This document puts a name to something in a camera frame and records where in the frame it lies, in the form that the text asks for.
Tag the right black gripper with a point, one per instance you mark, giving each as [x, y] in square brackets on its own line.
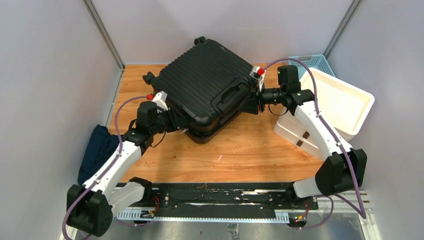
[253, 107]

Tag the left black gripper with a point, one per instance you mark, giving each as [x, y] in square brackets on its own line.
[175, 123]

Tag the black ribbed hard-shell suitcase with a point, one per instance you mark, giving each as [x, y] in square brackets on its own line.
[208, 85]

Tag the light blue plastic basket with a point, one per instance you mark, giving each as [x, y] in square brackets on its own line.
[317, 61]

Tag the white three-drawer storage unit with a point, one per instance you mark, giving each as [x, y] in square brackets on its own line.
[345, 107]

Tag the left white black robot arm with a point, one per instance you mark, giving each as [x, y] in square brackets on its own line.
[92, 207]

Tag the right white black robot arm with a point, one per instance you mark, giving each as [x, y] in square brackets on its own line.
[343, 166]

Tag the dark blue cloth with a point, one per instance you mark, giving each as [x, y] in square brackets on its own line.
[100, 147]

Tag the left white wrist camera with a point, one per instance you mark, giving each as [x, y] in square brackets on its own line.
[160, 100]

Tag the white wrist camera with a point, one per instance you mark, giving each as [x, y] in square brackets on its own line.
[160, 100]
[258, 73]

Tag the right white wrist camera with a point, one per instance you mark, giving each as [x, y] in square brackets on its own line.
[258, 73]

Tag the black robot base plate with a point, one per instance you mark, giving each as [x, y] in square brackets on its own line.
[234, 202]

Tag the left aluminium frame post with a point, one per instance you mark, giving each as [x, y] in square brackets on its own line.
[96, 18]

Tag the aluminium frame post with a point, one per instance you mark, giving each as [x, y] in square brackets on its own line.
[342, 26]
[96, 18]

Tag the right aluminium frame post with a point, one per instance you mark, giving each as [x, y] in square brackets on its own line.
[342, 26]

